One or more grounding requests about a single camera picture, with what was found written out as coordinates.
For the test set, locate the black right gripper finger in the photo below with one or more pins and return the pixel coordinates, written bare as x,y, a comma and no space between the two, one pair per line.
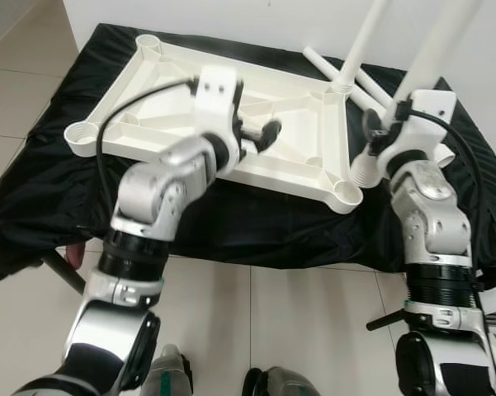
371,125

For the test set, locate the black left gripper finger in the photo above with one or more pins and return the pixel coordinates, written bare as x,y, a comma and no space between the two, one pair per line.
270,132

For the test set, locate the white plastic children table top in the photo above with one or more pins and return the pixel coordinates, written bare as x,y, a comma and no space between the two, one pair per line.
297,157

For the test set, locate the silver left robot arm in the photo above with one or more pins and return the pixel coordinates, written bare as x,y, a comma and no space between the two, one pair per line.
148,198

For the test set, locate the black metal table leg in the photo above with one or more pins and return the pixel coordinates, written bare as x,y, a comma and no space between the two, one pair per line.
62,276
386,319

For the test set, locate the black cloth table cover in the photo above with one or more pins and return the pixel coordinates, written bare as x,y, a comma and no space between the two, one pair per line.
33,190

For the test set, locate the grey left robot leg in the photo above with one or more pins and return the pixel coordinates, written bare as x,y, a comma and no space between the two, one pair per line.
165,375

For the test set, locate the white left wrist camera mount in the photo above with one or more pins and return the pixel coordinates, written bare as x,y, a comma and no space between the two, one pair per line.
217,95

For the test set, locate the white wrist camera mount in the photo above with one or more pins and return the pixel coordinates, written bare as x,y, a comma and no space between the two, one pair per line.
433,106
217,95

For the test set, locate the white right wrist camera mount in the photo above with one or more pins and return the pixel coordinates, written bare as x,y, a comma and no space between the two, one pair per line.
433,106

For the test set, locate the pink table frame corner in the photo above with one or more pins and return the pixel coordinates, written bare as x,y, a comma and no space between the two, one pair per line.
73,254

